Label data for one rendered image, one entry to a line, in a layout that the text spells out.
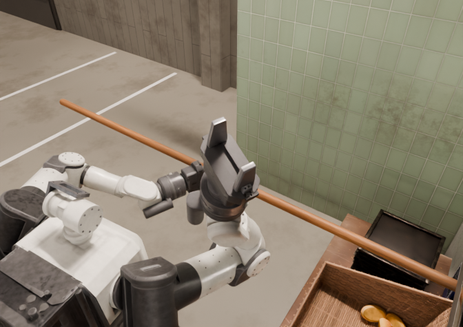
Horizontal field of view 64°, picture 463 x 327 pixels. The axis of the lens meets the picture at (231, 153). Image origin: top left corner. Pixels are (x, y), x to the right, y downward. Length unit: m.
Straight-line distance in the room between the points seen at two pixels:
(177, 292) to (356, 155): 1.86
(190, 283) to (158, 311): 0.09
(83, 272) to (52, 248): 0.10
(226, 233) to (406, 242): 1.20
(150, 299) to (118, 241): 0.17
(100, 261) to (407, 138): 1.86
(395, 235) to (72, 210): 1.38
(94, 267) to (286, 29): 1.82
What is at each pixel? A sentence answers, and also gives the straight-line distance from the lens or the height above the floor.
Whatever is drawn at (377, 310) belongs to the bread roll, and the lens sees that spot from 1.71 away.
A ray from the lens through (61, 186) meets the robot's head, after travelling 0.85.
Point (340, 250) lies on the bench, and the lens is 1.93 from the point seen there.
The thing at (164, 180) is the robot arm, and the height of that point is 1.24.
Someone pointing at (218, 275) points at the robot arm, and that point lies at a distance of 0.88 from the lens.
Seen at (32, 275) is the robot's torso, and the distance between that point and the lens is 0.88.
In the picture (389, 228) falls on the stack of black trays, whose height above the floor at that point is 0.78.
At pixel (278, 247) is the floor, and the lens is 2.62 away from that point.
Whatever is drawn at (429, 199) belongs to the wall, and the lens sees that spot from 2.52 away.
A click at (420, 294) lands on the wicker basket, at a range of 1.61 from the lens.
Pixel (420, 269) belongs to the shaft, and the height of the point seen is 1.21.
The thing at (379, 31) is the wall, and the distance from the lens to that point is 2.13.
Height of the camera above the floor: 2.05
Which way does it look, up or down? 38 degrees down
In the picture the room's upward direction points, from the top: straight up
